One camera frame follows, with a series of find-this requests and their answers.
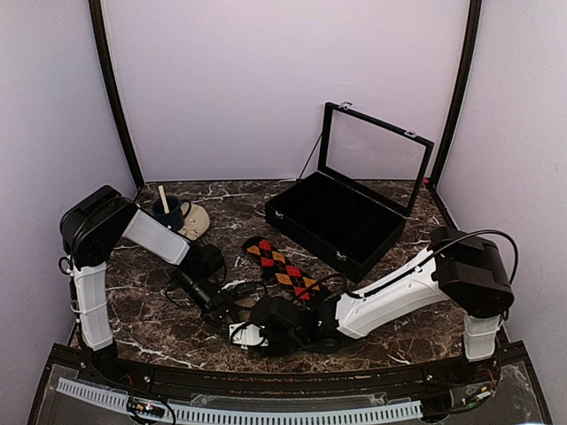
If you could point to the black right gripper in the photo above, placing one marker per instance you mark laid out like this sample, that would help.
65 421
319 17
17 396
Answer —
268 353

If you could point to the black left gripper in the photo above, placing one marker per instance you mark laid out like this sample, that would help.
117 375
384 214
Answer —
219 305

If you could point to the black argyle sock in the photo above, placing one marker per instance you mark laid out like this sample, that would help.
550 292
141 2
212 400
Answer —
276 267

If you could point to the tan brown sock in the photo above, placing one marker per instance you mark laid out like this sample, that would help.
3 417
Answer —
242 309

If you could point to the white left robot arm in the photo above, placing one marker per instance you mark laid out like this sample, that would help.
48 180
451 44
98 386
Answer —
90 232

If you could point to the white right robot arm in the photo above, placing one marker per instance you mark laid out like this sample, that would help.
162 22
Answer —
466 268

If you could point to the beige ceramic saucer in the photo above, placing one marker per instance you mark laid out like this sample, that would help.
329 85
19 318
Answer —
196 221

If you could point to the dark blue mug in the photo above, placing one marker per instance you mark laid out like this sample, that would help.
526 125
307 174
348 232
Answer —
178 210

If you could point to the black glass-lid display box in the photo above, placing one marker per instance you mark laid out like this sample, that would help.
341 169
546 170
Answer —
352 209

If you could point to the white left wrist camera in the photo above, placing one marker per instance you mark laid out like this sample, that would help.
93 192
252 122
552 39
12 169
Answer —
238 286

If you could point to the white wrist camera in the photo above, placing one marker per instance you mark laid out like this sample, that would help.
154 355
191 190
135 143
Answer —
246 335
238 286

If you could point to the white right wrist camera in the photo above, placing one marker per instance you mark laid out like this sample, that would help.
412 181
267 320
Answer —
246 335

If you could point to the white slotted cable duct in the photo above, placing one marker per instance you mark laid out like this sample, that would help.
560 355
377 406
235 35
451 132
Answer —
217 410

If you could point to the black table edge rail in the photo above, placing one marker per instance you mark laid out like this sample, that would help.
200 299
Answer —
423 379

